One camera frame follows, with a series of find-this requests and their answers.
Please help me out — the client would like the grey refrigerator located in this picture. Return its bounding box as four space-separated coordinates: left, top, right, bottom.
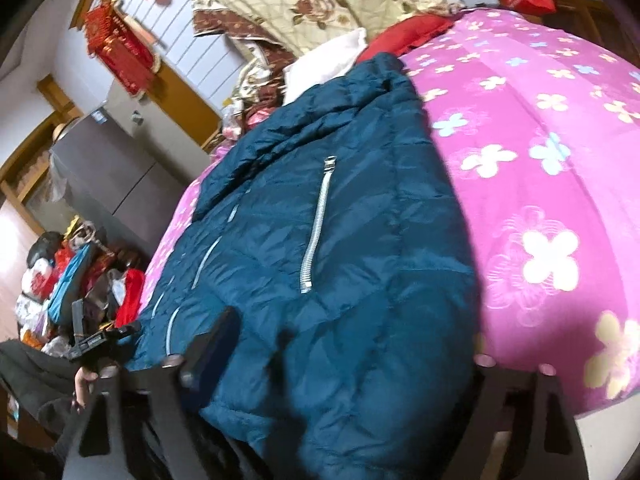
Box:
49 81 212 262

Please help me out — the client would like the person's left hand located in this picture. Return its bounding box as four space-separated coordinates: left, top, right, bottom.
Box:
70 366 100 414

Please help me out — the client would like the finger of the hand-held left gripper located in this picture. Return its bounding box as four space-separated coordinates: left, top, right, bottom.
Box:
106 321 144 343
71 299 88 344

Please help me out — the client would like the pile of bags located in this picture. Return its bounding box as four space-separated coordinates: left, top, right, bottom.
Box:
14 214 147 358

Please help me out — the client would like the white pillow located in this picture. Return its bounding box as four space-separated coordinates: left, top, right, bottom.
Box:
282 27 369 107

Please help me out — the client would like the pink floral bed sheet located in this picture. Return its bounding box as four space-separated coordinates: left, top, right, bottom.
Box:
140 7 640 417

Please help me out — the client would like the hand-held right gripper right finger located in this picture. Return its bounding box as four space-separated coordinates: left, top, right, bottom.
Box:
444 353 592 480

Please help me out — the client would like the cream rose print quilt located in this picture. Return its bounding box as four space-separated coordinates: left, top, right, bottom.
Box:
191 0 467 57

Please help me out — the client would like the red ruffled pillow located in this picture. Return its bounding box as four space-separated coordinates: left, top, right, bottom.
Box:
356 14 457 64

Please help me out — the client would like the clear plastic bag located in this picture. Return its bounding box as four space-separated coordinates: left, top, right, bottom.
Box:
219 102 268 143

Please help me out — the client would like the red hanging banner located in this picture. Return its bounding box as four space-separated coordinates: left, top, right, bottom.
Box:
83 1 162 97

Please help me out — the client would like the blue bag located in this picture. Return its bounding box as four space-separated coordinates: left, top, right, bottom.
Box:
46 244 95 327

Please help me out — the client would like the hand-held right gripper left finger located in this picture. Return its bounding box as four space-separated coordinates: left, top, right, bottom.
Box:
52 305 242 480

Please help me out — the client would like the person's left forearm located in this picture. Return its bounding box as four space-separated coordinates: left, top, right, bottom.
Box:
0 339 81 443

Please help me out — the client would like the brown patterned quilt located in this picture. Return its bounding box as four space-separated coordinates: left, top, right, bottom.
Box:
192 7 297 127

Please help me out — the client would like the teal puffer jacket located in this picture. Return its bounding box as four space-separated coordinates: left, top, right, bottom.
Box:
127 52 482 480

